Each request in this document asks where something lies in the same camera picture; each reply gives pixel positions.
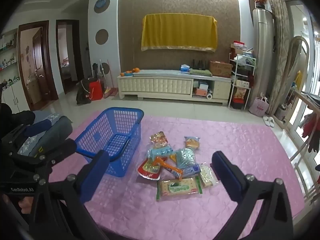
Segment person's left hand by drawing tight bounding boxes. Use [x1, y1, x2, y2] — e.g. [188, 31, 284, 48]
[18, 196, 34, 214]

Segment blue plastic basket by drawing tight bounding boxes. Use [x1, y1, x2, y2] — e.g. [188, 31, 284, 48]
[75, 107, 145, 178]

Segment green folded cloth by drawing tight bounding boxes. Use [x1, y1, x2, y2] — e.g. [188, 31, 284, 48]
[189, 69, 212, 76]

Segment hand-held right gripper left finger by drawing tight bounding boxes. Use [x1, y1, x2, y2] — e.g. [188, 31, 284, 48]
[30, 149, 111, 240]

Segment red clothes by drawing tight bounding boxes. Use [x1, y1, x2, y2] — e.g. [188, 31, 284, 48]
[302, 112, 320, 153]

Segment brown door frame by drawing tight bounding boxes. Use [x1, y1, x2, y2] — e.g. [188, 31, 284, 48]
[55, 19, 85, 95]

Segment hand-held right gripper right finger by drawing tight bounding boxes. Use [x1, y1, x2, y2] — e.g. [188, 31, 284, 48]
[211, 151, 294, 240]

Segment light blue snack packet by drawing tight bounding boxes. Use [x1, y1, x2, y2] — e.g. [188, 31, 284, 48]
[147, 147, 175, 160]

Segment yellow cloth cover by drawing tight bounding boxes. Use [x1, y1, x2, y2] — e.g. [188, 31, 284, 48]
[141, 14, 217, 53]

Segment brown wooden door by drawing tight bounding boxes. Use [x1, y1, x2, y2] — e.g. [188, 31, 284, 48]
[17, 20, 59, 111]

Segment black bag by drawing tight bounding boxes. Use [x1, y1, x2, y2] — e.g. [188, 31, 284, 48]
[76, 79, 92, 105]

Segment blue round wall decor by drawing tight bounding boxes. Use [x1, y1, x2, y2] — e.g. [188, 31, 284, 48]
[94, 0, 111, 14]

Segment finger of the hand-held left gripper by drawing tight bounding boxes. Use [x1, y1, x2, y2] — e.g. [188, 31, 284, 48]
[2, 119, 52, 146]
[34, 139, 78, 173]

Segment row of dark bottles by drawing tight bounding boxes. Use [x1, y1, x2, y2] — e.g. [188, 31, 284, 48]
[191, 59, 208, 70]

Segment pale blue ridged snack packet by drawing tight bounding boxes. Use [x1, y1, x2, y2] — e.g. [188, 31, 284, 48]
[174, 148, 197, 170]

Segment round cake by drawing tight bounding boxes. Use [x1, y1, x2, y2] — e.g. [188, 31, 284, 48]
[184, 136, 201, 151]

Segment wall shelf with small items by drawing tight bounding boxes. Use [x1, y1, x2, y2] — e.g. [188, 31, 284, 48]
[0, 30, 19, 85]

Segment pink quilted mat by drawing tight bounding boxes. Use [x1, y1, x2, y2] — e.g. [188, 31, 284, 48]
[47, 115, 313, 240]

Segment patterned curtain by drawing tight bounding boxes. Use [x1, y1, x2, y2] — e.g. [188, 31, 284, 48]
[265, 0, 291, 117]

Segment red printed clear snack packet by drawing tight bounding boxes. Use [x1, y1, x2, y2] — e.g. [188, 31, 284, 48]
[149, 131, 171, 153]

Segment cream TV cabinet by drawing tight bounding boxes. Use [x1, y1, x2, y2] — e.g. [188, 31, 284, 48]
[117, 69, 232, 105]

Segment green cracker packet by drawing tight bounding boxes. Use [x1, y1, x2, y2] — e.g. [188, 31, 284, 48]
[156, 176, 203, 202]

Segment standing air conditioner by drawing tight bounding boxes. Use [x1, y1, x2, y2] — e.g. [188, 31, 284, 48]
[252, 8, 275, 101]

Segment cardboard box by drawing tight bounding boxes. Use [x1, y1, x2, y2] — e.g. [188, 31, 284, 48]
[209, 60, 233, 78]

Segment red and green snack packet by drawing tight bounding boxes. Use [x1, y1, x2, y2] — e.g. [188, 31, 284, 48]
[137, 159, 162, 181]

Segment red bag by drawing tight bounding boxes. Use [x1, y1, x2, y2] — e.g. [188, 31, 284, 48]
[88, 80, 104, 101]

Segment orange snack packet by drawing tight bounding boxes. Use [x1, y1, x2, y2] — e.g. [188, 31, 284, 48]
[154, 156, 183, 180]

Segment brown round wall decor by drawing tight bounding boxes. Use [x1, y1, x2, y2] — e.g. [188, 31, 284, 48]
[95, 29, 109, 44]

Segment blue chewing gum pack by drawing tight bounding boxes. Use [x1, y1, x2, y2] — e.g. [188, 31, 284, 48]
[180, 164, 201, 178]

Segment pink bag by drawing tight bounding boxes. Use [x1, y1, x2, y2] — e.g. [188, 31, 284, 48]
[249, 95, 270, 116]

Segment broom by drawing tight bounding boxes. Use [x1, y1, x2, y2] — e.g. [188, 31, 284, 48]
[99, 59, 117, 99]

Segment white metal shelf rack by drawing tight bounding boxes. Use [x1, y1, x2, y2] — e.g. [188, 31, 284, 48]
[228, 41, 257, 110]

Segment white cabinet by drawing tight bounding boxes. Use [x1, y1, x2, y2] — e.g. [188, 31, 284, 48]
[0, 80, 31, 114]

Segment clear cracker packet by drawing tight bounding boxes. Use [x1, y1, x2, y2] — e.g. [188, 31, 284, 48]
[199, 163, 220, 188]

